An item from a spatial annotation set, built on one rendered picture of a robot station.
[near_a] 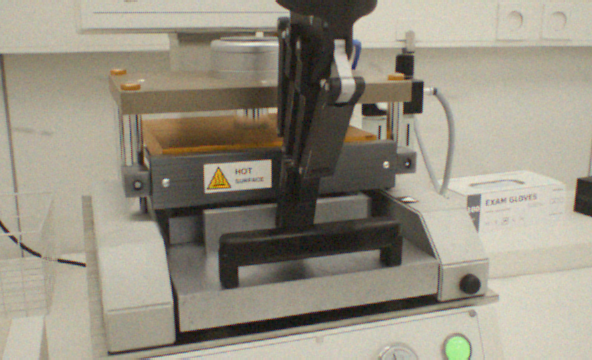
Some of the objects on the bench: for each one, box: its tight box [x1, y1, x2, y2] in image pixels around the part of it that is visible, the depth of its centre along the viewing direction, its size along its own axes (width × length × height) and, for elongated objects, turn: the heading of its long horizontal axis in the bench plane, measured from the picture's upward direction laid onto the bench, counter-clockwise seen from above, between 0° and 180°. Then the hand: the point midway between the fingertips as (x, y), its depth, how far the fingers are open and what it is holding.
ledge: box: [478, 190, 592, 279], centre depth 127 cm, size 30×84×4 cm, turn 105°
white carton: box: [429, 170, 566, 234], centre depth 122 cm, size 12×23×7 cm, turn 112°
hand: (297, 195), depth 54 cm, fingers closed, pressing on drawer
